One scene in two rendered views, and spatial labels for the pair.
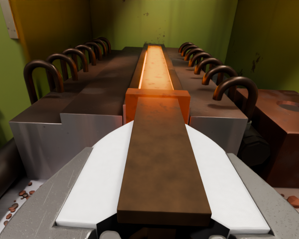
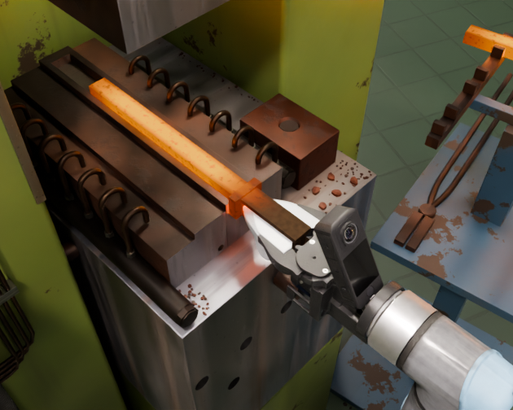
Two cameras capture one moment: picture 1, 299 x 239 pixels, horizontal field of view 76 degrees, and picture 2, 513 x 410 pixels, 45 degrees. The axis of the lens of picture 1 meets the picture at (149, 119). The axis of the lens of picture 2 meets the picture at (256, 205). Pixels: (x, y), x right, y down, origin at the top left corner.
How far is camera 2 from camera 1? 66 cm
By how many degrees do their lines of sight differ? 40
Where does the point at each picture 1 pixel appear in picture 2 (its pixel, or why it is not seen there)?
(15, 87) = (41, 246)
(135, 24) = not seen: outside the picture
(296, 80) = (273, 70)
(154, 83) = (222, 176)
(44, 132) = (185, 251)
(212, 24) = not seen: outside the picture
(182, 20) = not seen: outside the picture
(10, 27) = (39, 194)
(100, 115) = (215, 219)
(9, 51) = (33, 216)
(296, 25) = (251, 15)
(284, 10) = not seen: outside the picture
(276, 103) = (278, 124)
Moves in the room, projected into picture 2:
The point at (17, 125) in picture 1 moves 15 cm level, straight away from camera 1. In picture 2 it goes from (171, 259) to (48, 248)
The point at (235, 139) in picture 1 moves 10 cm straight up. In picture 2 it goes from (278, 181) to (281, 124)
